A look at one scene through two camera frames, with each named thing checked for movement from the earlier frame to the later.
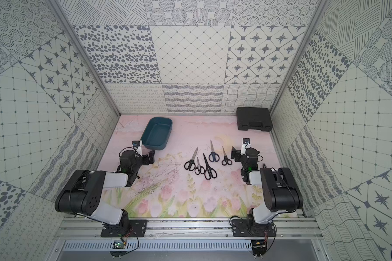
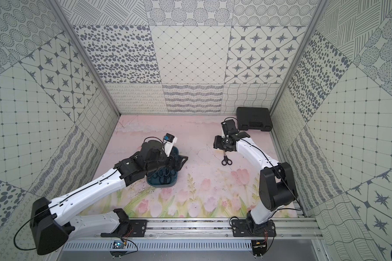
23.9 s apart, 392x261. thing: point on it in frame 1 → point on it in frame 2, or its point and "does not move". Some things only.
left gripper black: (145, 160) → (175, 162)
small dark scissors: (226, 160) does not move
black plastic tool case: (256, 118) does not move
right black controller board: (259, 248) does not move
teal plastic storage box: (157, 133) → (165, 177)
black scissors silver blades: (190, 165) → (160, 174)
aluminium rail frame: (288, 228) does not move
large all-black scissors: (209, 172) → (165, 174)
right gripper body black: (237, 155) → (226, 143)
